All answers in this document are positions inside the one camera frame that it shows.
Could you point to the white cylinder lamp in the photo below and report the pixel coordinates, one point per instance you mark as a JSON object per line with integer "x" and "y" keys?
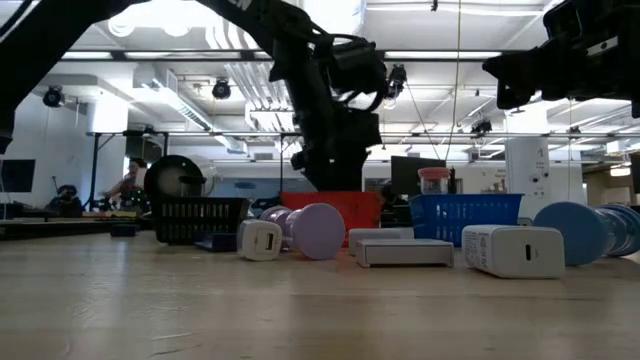
{"x": 170, "y": 165}

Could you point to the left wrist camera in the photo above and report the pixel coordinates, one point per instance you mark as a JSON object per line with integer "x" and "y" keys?
{"x": 357, "y": 65}

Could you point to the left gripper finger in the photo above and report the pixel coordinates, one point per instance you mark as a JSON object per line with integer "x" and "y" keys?
{"x": 335, "y": 170}

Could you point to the black digital clock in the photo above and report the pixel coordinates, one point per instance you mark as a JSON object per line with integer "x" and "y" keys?
{"x": 215, "y": 242}

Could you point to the pink-capped hourglass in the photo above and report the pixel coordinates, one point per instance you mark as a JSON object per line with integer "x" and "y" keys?
{"x": 434, "y": 173}

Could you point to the red plastic basket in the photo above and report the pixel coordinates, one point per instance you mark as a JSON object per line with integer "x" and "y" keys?
{"x": 357, "y": 207}

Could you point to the flat white box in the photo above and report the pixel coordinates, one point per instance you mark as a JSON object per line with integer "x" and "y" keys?
{"x": 405, "y": 254}

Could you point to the black metal gantry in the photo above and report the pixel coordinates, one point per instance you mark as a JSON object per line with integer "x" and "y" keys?
{"x": 94, "y": 170}
{"x": 281, "y": 170}

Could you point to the black ceiling spotlight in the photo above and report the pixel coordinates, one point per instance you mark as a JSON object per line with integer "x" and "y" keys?
{"x": 52, "y": 96}
{"x": 481, "y": 126}
{"x": 396, "y": 80}
{"x": 221, "y": 89}

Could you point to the blue plastic basket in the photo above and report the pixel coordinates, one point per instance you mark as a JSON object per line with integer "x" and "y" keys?
{"x": 450, "y": 215}

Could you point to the black monitor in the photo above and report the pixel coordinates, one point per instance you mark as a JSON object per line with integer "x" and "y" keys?
{"x": 17, "y": 175}
{"x": 407, "y": 175}

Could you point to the large white wall charger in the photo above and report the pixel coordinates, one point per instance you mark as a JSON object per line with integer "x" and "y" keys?
{"x": 500, "y": 250}

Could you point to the person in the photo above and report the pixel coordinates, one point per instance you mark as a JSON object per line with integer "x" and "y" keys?
{"x": 132, "y": 182}
{"x": 65, "y": 197}

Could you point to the small white wall charger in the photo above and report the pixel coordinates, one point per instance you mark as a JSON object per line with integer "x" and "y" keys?
{"x": 259, "y": 240}

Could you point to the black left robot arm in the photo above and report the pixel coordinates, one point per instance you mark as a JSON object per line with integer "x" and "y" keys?
{"x": 30, "y": 60}

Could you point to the black-capped hourglass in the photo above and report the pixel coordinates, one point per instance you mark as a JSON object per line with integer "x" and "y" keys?
{"x": 192, "y": 179}

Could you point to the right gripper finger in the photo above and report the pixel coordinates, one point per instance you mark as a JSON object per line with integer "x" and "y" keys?
{"x": 520, "y": 75}

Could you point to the black plastic basket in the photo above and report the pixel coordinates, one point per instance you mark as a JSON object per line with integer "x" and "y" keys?
{"x": 200, "y": 220}

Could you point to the small white box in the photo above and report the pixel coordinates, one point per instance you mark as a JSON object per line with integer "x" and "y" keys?
{"x": 380, "y": 233}

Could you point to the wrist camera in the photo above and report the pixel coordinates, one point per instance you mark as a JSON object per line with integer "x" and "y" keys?
{"x": 357, "y": 65}
{"x": 567, "y": 20}

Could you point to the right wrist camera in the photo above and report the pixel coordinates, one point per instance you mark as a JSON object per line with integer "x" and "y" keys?
{"x": 567, "y": 20}

